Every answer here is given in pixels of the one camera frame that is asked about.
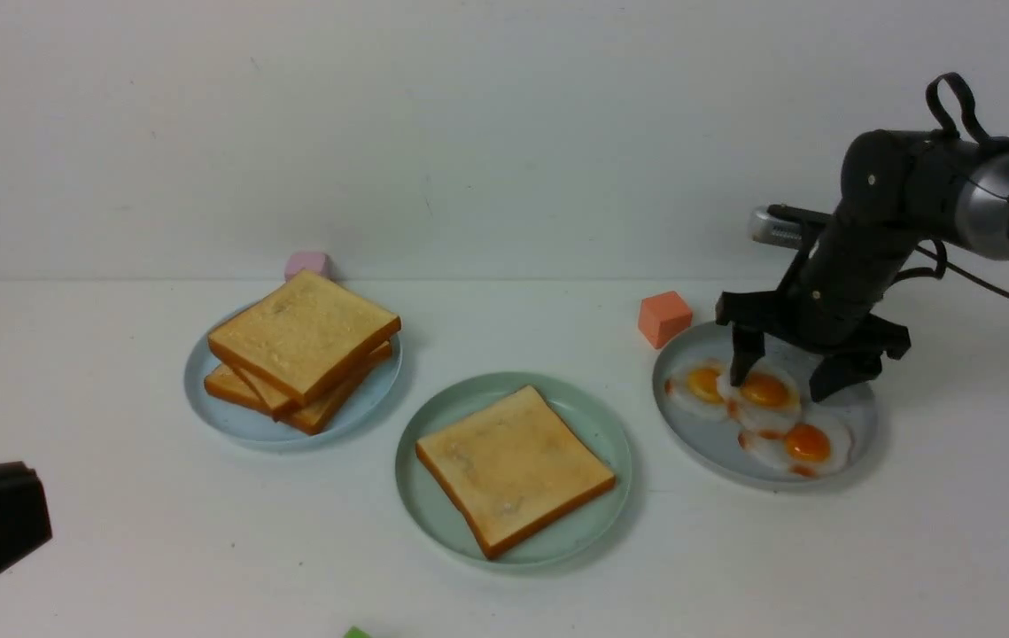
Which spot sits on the mint green centre plate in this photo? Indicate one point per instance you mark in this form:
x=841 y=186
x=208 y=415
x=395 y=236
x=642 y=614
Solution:
x=433 y=514

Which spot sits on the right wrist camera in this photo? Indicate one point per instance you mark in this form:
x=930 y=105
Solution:
x=785 y=226

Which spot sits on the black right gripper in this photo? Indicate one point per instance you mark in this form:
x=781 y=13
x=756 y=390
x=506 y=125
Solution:
x=823 y=304

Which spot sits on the pink cube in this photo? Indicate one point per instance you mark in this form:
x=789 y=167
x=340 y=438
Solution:
x=312 y=261

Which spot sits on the light blue bread plate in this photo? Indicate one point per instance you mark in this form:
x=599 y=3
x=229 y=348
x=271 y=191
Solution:
x=248 y=429

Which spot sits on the green cube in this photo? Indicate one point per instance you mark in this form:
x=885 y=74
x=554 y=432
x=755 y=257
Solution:
x=356 y=632

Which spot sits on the orange cube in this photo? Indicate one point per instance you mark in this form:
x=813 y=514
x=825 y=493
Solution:
x=662 y=317

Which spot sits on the grey egg plate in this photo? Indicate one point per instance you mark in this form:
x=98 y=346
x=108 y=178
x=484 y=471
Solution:
x=715 y=445

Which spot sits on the toast slice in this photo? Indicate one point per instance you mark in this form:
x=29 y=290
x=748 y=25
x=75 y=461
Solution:
x=221 y=383
x=303 y=337
x=280 y=405
x=513 y=465

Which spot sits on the fried egg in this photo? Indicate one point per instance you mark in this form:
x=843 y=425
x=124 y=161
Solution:
x=817 y=445
x=692 y=386
x=767 y=402

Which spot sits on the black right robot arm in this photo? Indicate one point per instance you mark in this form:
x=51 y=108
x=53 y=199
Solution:
x=905 y=198

